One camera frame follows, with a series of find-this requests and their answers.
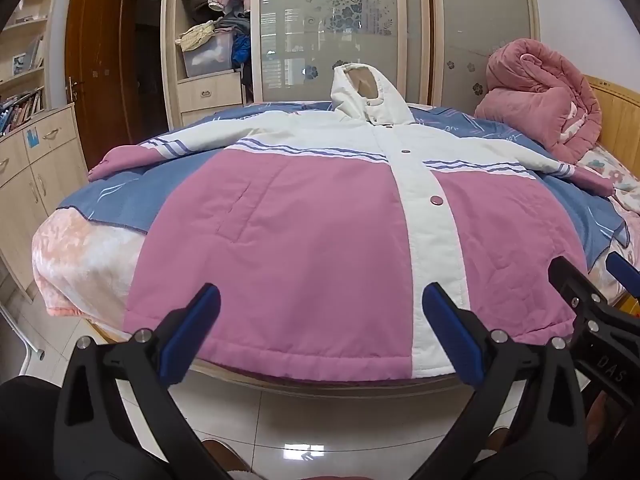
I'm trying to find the person's dark trouser leg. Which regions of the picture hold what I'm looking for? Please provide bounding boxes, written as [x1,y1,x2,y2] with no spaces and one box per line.
[0,375,66,480]

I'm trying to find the brown wooden door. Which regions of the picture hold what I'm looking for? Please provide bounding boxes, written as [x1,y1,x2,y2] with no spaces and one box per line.
[65,0,143,171]

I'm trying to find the white metal tube frame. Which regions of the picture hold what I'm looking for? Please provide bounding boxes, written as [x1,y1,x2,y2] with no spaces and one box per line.
[0,305,46,361]

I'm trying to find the beige bookshelf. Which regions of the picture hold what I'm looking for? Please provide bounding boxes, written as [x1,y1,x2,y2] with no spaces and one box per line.
[0,0,58,136]

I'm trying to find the clear plastic storage box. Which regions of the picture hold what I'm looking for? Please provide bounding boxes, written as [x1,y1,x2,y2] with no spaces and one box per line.
[182,30,236,78]

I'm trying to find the white floral sheet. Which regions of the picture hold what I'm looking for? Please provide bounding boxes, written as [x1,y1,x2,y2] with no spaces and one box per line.
[575,145,640,266]

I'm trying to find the beige low cabinet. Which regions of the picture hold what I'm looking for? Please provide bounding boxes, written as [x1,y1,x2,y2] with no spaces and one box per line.
[0,102,91,301]

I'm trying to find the frosted sliding door small flowers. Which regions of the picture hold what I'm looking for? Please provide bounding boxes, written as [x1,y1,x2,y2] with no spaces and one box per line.
[427,0,542,108]

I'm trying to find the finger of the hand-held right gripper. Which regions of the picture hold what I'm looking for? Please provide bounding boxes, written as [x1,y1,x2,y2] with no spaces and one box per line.
[606,252,640,311]
[548,256,610,328]

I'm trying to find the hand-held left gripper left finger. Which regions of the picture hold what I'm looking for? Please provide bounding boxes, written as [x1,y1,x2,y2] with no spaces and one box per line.
[54,282,222,480]

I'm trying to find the pale yellow cloth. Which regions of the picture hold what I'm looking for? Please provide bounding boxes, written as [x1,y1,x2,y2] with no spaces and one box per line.
[176,20,218,52]

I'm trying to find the beige wardrobe drawer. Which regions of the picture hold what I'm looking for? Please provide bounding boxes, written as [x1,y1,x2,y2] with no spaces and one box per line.
[180,101,247,126]
[179,71,246,111]

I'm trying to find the rolled pink quilt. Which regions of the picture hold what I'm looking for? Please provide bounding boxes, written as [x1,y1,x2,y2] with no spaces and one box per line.
[474,37,603,166]

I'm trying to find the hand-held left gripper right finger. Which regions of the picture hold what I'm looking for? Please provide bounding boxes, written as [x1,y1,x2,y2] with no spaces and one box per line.
[421,281,587,480]

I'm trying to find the blue garment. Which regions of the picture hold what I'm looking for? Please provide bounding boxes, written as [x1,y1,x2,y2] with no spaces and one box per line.
[231,35,251,68]

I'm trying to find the row of books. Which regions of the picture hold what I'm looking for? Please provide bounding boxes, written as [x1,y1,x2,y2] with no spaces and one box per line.
[0,87,46,136]

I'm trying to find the blue striped blanket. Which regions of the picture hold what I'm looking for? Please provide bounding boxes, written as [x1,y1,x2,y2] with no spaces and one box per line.
[57,101,630,263]

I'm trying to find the grey folded clothes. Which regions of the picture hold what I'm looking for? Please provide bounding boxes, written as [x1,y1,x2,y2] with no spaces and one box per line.
[215,10,251,36]

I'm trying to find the frosted sliding door large flowers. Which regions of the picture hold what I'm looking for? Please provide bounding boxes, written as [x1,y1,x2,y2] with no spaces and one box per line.
[250,0,431,106]

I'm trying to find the pink and white hooded jacket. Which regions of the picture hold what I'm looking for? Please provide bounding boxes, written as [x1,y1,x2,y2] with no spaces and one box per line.
[89,62,617,383]

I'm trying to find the beige wardrobe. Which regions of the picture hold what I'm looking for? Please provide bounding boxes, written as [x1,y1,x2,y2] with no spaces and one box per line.
[160,0,543,126]

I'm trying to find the pink plush bed sheet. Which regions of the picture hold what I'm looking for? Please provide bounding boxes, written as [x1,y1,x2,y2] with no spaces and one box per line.
[31,207,640,346]

